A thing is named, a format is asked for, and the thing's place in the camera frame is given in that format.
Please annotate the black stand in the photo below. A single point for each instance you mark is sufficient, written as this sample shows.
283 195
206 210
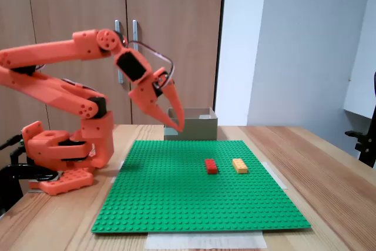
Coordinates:
367 151

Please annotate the green lego baseplate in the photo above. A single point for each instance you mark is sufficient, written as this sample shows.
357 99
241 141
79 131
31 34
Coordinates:
176 198

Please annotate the yellow lego block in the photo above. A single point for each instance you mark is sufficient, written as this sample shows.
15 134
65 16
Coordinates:
240 166

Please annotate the red lego block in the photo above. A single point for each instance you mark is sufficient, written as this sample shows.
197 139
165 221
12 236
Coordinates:
211 167

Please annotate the brown cardboard box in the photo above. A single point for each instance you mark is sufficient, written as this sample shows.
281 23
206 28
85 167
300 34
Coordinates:
199 130

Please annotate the black table clamp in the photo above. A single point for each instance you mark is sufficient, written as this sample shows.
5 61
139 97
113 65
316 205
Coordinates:
17 171

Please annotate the masking tape strip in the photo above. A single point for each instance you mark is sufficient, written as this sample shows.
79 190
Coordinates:
205 240
279 180
113 180

